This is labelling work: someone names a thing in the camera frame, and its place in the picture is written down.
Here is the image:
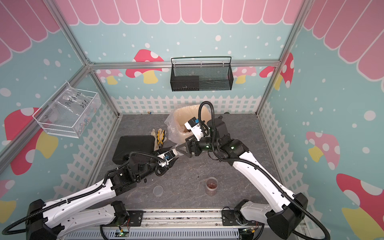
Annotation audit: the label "clear plastic bin liner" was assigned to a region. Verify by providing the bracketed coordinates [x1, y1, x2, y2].
[165, 103, 214, 144]

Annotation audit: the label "white yellow work gloves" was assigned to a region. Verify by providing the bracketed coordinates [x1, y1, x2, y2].
[151, 129, 167, 151]

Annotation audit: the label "clear tea jar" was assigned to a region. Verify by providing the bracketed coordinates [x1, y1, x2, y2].
[172, 148, 184, 159]
[205, 177, 219, 197]

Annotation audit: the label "beige trash bin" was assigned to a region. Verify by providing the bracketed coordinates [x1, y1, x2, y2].
[169, 105, 200, 144]

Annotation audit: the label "clear plastic bag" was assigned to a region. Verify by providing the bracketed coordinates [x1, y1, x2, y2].
[44, 82, 102, 137]

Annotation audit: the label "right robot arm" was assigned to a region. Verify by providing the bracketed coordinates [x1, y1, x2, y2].
[177, 101, 331, 240]

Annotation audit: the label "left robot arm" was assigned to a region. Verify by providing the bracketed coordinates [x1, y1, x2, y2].
[2, 150, 177, 240]

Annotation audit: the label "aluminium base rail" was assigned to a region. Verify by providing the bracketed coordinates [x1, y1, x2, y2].
[56, 207, 307, 232]

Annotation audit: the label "black wire mesh basket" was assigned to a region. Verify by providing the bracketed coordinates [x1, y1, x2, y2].
[171, 56, 234, 92]

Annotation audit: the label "black plastic tool case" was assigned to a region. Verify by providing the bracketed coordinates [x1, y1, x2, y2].
[112, 135, 155, 165]

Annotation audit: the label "black box in basket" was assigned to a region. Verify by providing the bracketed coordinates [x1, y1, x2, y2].
[171, 76, 200, 92]

